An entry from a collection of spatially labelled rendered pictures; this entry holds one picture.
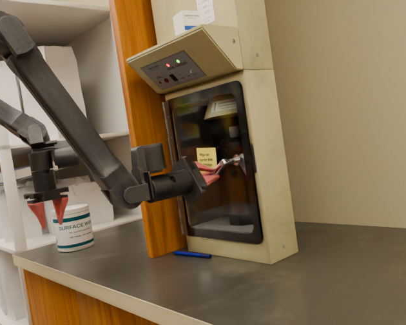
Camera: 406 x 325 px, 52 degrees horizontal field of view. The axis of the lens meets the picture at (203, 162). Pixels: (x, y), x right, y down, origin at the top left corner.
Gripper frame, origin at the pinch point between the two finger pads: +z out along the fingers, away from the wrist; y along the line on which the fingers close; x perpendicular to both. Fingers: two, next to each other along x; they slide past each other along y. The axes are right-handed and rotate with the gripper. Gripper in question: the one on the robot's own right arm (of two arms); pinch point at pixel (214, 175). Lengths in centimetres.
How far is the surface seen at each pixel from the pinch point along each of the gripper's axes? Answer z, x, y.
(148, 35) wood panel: 6, 1, 50
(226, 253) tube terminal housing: 5.1, 16.6, -15.7
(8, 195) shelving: -20, 90, 55
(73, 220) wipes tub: -11, 62, 24
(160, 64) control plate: -3.3, -6.9, 31.0
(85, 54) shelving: 45, 89, 136
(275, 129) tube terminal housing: 14.1, -12.8, 2.4
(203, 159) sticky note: 3.9, 4.5, 7.2
